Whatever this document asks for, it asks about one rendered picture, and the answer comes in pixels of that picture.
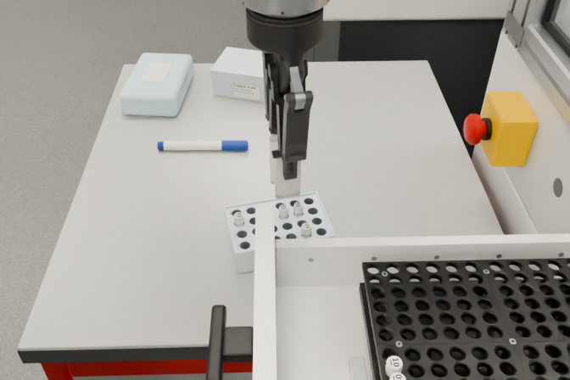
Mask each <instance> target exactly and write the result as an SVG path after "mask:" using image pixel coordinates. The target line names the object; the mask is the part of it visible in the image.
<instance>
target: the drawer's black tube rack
mask: <svg viewBox="0 0 570 380"><path fill-rule="evenodd" d="M549 264H552V265H556V266H557V267H558V268H559V270H553V269H551V268H550V267H549V266H548V265H549ZM567 264H570V258H556V259H514V260H432V261H391V262H383V269H384V271H383V272H382V275H383V276H384V277H385V278H386V283H387V287H388V294H389V298H390V303H391V307H392V311H393V316H394V323H395V327H396V332H397V336H398V340H399V341H397V342H396V344H377V345H396V346H397V347H400V352H401V356H402V361H403V365H404V369H405V376H406V380H570V267H569V266H568V265H567ZM468 265H469V266H472V267H474V268H475V269H476V271H468V270H467V269H466V267H465V266H468ZM491 265H496V266H498V267H499V268H500V269H501V271H494V270H492V269H491V268H490V266H491ZM509 265H516V266H518V267H519V268H520V271H514V270H513V269H512V268H511V267H510V266H509ZM528 265H536V266H538V267H539V270H538V271H536V270H533V269H531V268H530V267H529V266H528ZM429 266H431V267H434V268H436V269H437V271H436V272H430V271H428V270H427V269H426V268H427V267H429ZM447 266H453V267H455V268H456V271H455V272H451V271H448V270H447V269H446V268H445V267H447ZM389 267H393V268H396V269H397V270H398V271H399V272H397V273H391V272H389V271H388V270H387V269H388V268H389ZM408 267H414V268H416V269H417V270H418V272H416V273H412V272H409V271H407V269H406V268H408ZM554 276H559V277H562V278H554ZM472 277H474V278H477V279H478V280H474V281H470V280H469V278H472ZM495 277H501V278H503V279H504V280H495ZM514 277H521V278H523V279H515V278H514ZM534 277H542V278H544V279H535V278H534ZM432 278H435V279H438V280H439V281H434V282H430V281H429V280H430V279H432ZM451 278H456V279H458V280H459V281H450V279H451ZM393 279H396V280H399V282H390V280H393ZM411 279H417V280H419V281H420V282H410V280H411ZM359 292H360V302H361V308H362V314H363V319H364V324H365V330H366V340H367V346H368V351H369V356H370V362H371V368H372V378H373V380H381V378H380V372H379V368H378V363H377V353H376V348H375V343H374V337H373V332H372V323H371V317H370V312H369V307H368V303H367V297H366V288H365V283H364V282H360V286H359Z"/></svg>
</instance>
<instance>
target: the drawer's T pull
mask: <svg viewBox="0 0 570 380"><path fill-rule="evenodd" d="M253 349H254V328H253V327H226V307H225V306H224V305H213V306H212V310H211V320H210V339H209V349H208V359H207V369H206V380H223V366H224V362H226V363H237V362H252V361H253Z"/></svg>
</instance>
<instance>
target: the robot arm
mask: <svg viewBox="0 0 570 380"><path fill-rule="evenodd" d="M241 1H242V3H243V6H245V7H246V21H247V37H248V39H249V42H250V43H251V44H252V45H253V46H254V47H256V48H258V49H259V50H261V52H262V60H263V76H264V90H265V118H266V120H267V121H269V132H270V134H273V136H269V147H270V182H271V184H275V196H276V198H286V197H292V196H297V195H300V179H301V160H306V156H307V143H308V133H309V123H310V109H311V105H312V103H313V98H314V95H313V92H312V91H311V90H309V91H306V90H305V79H306V77H307V75H308V63H307V60H306V59H304V58H303V56H304V54H305V53H306V52H308V51H309V50H310V49H312V48H314V47H315V46H316V45H317V44H318V43H319V42H320V41H321V38H322V26H323V7H324V6H325V5H327V3H328V2H329V1H330V0H241Z"/></svg>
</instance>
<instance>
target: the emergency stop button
mask: <svg viewBox="0 0 570 380"><path fill-rule="evenodd" d="M463 131H464V138H465V140H466V141H467V142H468V143H469V144H470V145H477V144H479V143H480V141H481V138H482V137H484V136H485V134H486V124H485V122H484V121H482V120H481V117H480V115H478V114H469V115H468V116H467V117H466V119H465V121H464V127H463Z"/></svg>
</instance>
